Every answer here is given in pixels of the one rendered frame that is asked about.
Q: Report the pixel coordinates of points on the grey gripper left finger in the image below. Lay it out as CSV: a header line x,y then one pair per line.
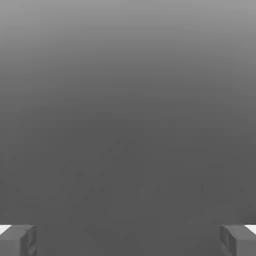
x,y
14,242

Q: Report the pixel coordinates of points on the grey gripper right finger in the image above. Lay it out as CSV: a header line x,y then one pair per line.
x,y
241,242

